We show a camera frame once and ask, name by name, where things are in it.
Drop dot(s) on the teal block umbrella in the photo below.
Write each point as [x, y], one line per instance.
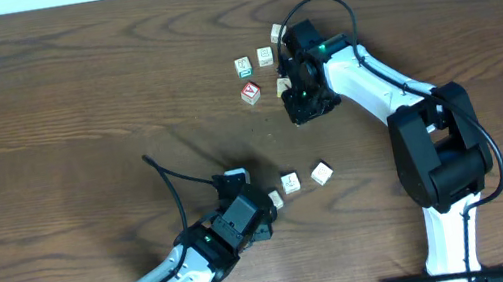
[290, 183]

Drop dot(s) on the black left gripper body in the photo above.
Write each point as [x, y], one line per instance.
[264, 217]

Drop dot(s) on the wooden block number eight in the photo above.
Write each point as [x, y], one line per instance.
[265, 56]

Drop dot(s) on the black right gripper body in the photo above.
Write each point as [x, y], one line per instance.
[304, 103]

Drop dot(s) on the green block top corner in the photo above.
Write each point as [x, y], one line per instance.
[243, 67]

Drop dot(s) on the yellow edged wooden block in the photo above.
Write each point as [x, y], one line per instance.
[283, 84]

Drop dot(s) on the wooden block soccer ball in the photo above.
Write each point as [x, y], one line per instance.
[321, 173]

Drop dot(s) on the red letter A block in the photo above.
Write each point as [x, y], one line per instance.
[250, 93]

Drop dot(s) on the wooden block ladybug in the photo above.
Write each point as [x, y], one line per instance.
[276, 199]

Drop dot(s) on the wooden block far left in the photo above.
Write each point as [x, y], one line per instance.
[277, 32]

